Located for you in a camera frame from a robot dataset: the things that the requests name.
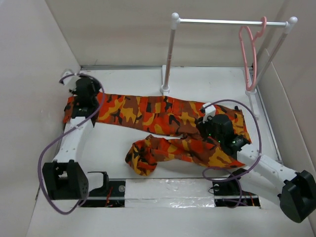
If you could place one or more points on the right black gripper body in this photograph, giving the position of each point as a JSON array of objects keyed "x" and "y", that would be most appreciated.
[{"x": 207, "y": 129}]

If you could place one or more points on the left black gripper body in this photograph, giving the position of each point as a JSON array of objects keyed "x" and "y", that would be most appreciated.
[{"x": 97, "y": 88}]

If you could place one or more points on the orange camouflage trousers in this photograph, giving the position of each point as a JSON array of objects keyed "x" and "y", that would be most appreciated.
[{"x": 173, "y": 135}]

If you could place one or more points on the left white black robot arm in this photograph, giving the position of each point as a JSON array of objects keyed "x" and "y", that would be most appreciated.
[{"x": 64, "y": 177}]

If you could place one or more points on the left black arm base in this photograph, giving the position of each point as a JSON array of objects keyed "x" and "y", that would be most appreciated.
[{"x": 110, "y": 195}]

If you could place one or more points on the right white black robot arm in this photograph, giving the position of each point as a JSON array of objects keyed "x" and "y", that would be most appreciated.
[{"x": 294, "y": 192}]

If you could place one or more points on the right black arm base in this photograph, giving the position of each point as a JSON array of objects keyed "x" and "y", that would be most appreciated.
[{"x": 227, "y": 194}]

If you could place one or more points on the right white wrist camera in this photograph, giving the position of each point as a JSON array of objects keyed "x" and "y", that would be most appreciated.
[{"x": 208, "y": 111}]

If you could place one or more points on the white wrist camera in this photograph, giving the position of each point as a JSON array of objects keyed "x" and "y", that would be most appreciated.
[
  {"x": 208, "y": 111},
  {"x": 68, "y": 80}
]

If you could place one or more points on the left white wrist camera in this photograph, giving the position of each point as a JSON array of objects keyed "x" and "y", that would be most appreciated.
[{"x": 68, "y": 80}]

